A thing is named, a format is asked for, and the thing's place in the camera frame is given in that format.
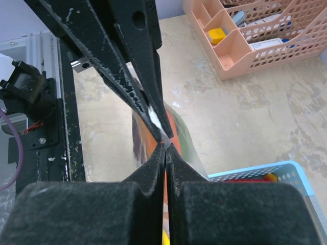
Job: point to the peach plastic file organizer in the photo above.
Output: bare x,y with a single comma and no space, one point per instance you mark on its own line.
261,34

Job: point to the black aluminium base frame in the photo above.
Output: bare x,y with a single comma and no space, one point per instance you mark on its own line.
40,138

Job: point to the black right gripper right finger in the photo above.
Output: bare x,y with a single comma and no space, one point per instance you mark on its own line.
206,212

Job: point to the clear polka dot zip bag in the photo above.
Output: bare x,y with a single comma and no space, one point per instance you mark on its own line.
144,142

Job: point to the light blue plastic basket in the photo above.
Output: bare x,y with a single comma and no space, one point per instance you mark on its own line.
286,171

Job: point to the yellow block in organizer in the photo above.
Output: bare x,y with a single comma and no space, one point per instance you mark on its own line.
216,35

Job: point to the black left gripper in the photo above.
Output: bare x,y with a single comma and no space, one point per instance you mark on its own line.
87,29

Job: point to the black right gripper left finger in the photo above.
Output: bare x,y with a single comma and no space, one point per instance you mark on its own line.
126,212

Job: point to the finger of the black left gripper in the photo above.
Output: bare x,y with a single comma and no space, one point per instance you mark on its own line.
137,26

